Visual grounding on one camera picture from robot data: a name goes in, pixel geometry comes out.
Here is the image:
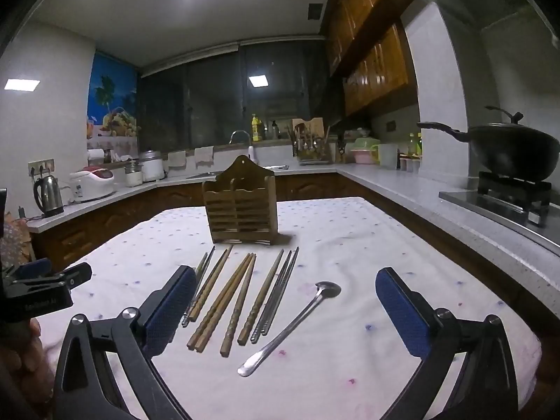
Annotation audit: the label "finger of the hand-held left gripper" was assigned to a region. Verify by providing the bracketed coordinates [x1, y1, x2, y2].
[9, 257, 53, 278]
[11, 262, 92, 293]

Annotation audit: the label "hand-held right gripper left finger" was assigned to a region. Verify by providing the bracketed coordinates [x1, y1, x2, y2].
[52, 265, 197, 420]

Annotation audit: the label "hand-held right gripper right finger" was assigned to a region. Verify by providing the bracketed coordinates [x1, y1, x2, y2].
[375, 266, 519, 420]

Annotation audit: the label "metal chopstick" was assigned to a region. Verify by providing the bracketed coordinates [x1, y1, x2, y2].
[181, 246, 216, 327]
[250, 251, 293, 345]
[257, 246, 300, 344]
[191, 252, 208, 293]

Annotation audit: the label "wooden chopstick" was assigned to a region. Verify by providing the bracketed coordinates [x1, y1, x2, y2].
[187, 253, 252, 351]
[237, 249, 285, 346]
[219, 266, 257, 357]
[195, 254, 257, 354]
[189, 245, 233, 322]

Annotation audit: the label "long metal spoon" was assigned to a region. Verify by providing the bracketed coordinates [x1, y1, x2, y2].
[237, 281, 342, 378]

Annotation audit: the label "wooden utensil holder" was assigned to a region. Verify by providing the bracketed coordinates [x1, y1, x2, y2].
[202, 155, 279, 244]

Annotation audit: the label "person's left hand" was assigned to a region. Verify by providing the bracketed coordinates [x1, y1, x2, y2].
[0, 317, 55, 420]

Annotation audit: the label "patterned cloth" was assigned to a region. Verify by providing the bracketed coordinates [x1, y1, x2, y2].
[0, 219, 36, 281]

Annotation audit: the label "wooden lower cabinets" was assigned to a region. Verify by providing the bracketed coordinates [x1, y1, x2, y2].
[28, 173, 438, 272]

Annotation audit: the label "wooden cabinets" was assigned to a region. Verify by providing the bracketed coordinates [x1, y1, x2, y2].
[28, 173, 438, 272]
[321, 0, 421, 117]

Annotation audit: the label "steel electric kettle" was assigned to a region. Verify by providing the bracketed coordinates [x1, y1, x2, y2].
[33, 175, 65, 218]

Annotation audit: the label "white dotted tablecloth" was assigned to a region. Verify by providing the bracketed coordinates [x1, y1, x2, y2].
[35, 197, 543, 420]

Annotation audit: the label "white and red rice cooker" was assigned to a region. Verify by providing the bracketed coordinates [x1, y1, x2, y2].
[68, 165, 117, 204]

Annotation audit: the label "small white lidded pot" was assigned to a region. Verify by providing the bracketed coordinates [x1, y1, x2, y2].
[124, 162, 144, 188]

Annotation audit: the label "steel kitchen sink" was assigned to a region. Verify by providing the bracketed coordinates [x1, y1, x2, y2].
[186, 164, 289, 180]

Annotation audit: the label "steel lidded cooker pot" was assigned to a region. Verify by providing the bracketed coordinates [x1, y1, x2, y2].
[138, 149, 166, 183]

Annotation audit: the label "gas stove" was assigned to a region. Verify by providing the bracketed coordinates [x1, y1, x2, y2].
[439, 170, 560, 257]

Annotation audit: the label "pink hanging dishcloth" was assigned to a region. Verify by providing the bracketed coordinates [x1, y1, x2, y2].
[194, 146, 215, 170]

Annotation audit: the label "white plastic pitcher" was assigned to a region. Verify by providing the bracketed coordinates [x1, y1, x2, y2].
[377, 143, 399, 169]

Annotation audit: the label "pink plastic basket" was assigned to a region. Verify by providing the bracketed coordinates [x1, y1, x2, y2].
[350, 149, 380, 165]

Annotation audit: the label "black wok with lid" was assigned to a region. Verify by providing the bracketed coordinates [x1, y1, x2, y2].
[416, 106, 560, 182]

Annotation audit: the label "wooden cutting board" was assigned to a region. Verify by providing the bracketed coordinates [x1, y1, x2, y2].
[292, 117, 325, 141]

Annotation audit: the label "dark kitchen window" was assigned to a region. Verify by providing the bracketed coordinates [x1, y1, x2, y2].
[138, 41, 337, 149]

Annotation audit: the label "wooden upper cabinets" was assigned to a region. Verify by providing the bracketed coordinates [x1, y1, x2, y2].
[321, 0, 421, 117]

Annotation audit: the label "wall power socket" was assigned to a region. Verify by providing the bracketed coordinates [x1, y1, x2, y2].
[27, 159, 55, 178]

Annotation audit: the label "wire utensil rack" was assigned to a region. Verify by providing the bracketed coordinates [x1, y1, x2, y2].
[291, 125, 333, 166]

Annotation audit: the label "fruit and palm wall poster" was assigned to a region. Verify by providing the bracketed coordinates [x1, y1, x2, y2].
[86, 50, 141, 149]

